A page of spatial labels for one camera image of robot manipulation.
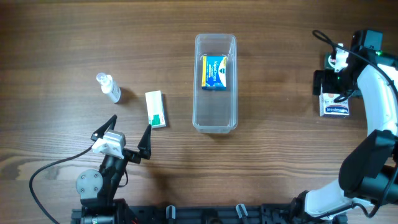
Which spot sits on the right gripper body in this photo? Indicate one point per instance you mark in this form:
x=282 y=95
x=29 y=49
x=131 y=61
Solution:
x=334 y=83

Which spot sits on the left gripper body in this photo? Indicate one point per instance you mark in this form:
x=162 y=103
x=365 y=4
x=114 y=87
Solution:
x=129 y=154

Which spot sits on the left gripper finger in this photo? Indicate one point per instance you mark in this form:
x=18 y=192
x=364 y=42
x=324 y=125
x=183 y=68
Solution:
x=144 y=145
x=109 y=125

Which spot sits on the dark green round-label box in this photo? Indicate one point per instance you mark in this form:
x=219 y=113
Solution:
x=328 y=61

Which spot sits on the white Hansaplast plaster box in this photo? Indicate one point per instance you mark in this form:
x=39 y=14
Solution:
x=328 y=108

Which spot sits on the white spray bottle clear cap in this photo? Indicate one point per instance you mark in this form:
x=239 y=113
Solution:
x=109 y=86

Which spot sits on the blue yellow VapoDrops box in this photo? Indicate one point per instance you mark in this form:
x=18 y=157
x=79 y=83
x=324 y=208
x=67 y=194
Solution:
x=213 y=72

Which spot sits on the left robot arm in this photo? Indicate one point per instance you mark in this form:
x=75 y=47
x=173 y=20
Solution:
x=97 y=188

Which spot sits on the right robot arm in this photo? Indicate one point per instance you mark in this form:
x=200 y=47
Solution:
x=365 y=181

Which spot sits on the clear plastic container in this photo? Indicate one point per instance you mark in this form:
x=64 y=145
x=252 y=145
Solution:
x=215 y=111

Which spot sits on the white green medicine box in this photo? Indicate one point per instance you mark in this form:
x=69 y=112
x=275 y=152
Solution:
x=155 y=109

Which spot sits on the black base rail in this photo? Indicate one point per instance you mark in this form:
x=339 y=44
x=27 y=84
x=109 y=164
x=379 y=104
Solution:
x=264 y=214

